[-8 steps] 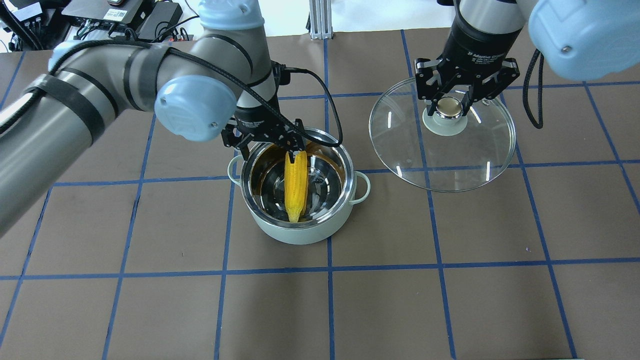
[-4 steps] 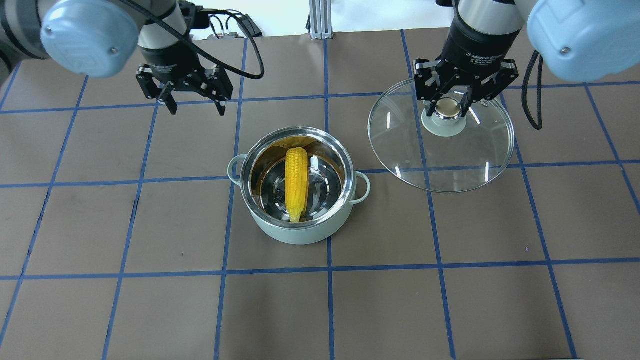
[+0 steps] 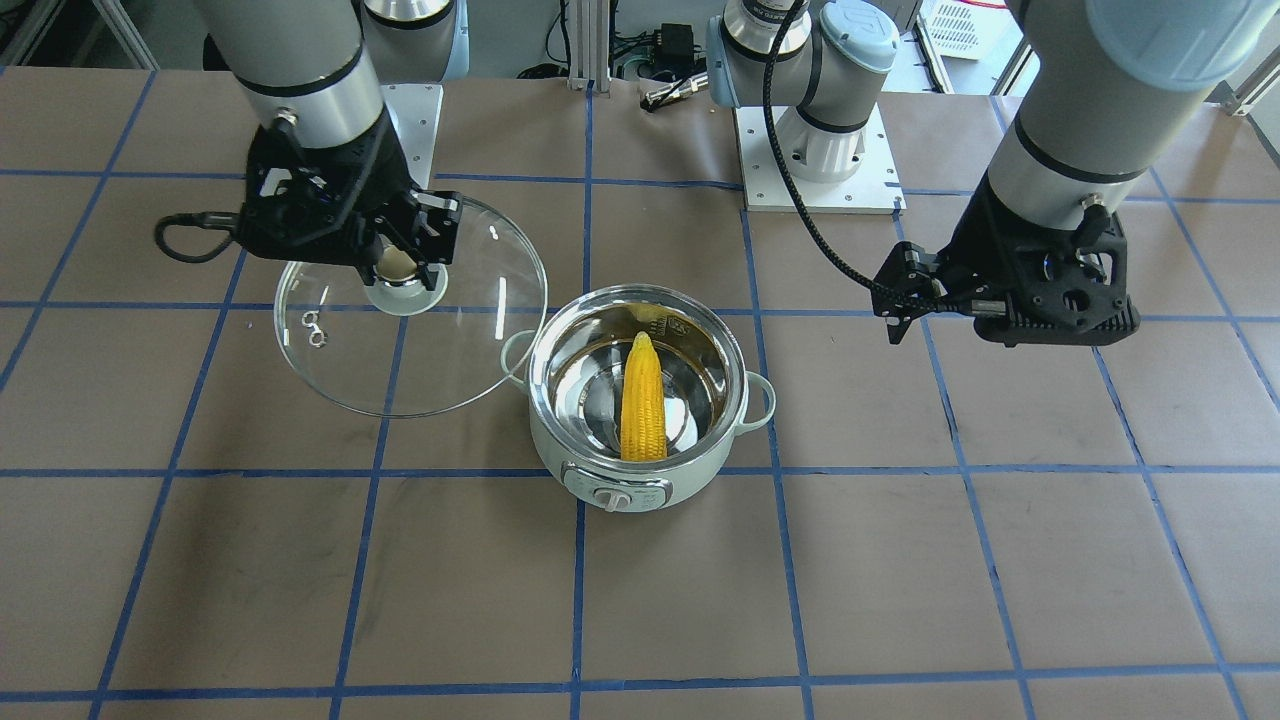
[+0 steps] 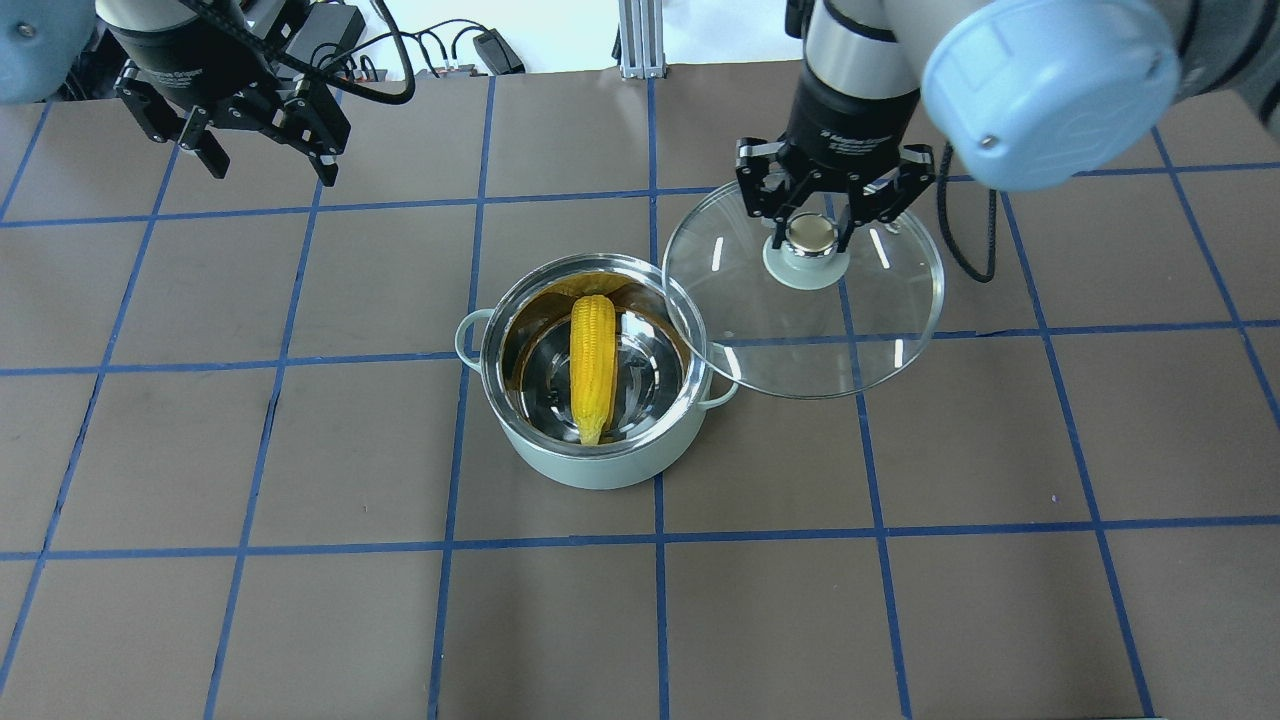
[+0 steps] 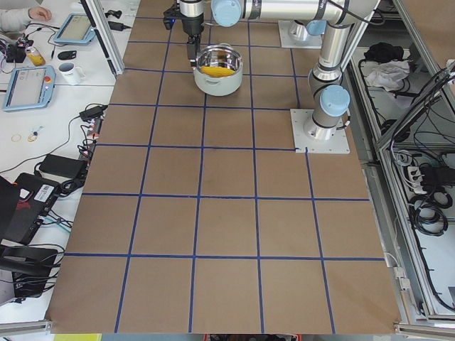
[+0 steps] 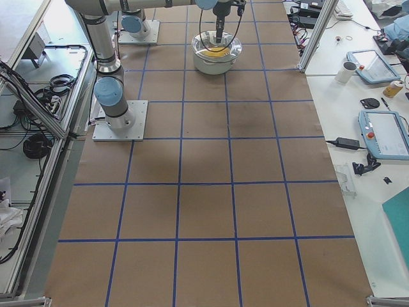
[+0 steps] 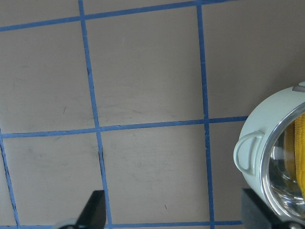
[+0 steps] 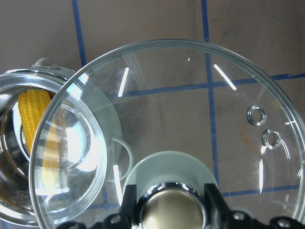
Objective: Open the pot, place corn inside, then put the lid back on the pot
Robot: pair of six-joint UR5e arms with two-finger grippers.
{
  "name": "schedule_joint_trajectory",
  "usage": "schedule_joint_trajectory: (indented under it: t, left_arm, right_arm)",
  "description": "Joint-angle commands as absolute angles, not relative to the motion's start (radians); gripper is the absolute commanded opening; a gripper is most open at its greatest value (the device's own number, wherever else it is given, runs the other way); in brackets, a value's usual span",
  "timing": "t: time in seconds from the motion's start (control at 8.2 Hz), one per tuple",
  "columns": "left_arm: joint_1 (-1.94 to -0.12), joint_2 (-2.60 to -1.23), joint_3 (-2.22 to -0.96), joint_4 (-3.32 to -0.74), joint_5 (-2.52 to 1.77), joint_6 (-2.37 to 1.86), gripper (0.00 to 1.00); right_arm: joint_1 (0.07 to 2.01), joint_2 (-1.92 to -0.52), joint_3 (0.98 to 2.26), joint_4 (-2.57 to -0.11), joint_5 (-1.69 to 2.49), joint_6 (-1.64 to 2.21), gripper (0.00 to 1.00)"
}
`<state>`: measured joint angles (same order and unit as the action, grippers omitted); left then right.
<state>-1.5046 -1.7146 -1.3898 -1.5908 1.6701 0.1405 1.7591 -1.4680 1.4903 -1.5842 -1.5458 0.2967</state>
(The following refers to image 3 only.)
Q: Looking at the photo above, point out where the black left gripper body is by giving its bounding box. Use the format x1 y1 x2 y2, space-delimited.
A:
937 190 1140 347

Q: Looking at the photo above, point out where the white perforated basket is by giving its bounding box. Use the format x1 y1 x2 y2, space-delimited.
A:
920 1 1015 61

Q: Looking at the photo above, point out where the black power adapter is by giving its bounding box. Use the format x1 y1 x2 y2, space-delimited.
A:
653 23 696 74

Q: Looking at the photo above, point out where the yellow corn cob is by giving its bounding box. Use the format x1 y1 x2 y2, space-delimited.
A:
620 332 668 462

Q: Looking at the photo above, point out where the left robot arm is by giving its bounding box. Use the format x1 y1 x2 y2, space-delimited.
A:
640 1 1277 347

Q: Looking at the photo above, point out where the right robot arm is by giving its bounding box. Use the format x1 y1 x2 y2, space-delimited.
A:
196 1 468 291

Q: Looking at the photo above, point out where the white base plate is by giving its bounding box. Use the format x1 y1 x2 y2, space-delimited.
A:
380 83 444 190

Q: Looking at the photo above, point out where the metal tool on table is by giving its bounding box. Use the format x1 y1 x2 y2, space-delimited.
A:
639 73 709 113

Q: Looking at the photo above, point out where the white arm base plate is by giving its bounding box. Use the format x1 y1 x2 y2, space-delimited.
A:
733 105 906 214

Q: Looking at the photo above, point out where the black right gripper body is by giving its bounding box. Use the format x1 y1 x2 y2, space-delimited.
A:
234 111 417 266

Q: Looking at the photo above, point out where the black corrugated cable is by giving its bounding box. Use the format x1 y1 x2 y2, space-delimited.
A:
762 0 881 293

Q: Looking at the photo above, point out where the glass pot lid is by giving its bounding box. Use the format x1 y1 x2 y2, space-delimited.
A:
273 196 548 418

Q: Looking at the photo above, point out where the black looped cable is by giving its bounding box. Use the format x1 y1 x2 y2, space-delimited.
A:
154 211 246 265

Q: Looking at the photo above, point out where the pale green electric pot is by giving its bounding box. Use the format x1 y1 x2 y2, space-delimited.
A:
499 284 777 512

